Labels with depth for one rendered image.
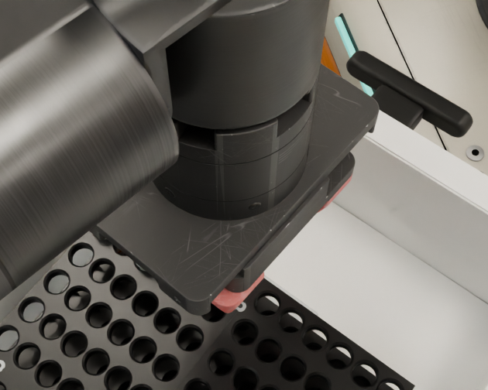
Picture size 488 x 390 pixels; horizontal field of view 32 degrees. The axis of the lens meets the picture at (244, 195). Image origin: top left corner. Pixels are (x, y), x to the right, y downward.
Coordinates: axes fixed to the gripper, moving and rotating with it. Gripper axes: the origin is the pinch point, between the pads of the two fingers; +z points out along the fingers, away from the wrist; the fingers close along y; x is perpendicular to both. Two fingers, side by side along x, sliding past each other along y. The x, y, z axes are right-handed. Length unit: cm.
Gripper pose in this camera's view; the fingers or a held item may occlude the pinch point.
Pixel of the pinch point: (228, 254)
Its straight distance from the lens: 37.6
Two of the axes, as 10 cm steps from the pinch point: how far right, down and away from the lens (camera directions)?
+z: -0.1, 4.7, 8.8
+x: 7.6, 5.7, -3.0
